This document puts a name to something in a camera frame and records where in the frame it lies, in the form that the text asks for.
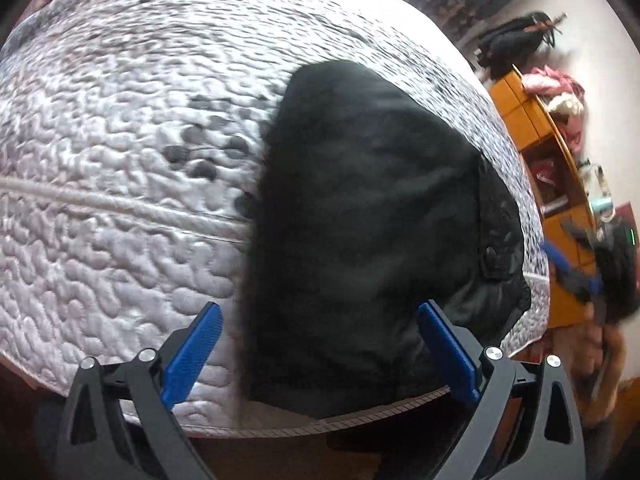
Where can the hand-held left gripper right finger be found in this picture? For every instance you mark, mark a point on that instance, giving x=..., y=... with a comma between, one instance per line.
x=447, y=350

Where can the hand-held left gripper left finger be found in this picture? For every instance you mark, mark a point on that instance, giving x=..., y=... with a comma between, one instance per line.
x=192, y=355

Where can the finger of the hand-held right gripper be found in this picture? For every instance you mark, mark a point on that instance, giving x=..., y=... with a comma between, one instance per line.
x=575, y=272
x=580, y=232

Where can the black pants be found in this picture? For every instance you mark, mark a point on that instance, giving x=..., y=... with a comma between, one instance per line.
x=360, y=240

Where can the person's right hand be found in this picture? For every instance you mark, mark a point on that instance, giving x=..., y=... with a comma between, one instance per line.
x=582, y=355

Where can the orange wooden cabinet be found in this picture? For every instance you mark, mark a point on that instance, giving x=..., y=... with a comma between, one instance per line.
x=530, y=115

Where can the white cloth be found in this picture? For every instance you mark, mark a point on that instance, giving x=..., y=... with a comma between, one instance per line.
x=565, y=105

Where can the pink clothes pile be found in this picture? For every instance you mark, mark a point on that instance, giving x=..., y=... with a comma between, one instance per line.
x=555, y=82

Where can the grey quilted mattress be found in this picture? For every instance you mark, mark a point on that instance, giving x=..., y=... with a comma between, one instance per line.
x=100, y=185

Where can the black hanging bag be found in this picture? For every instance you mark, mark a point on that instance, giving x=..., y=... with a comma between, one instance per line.
x=510, y=42

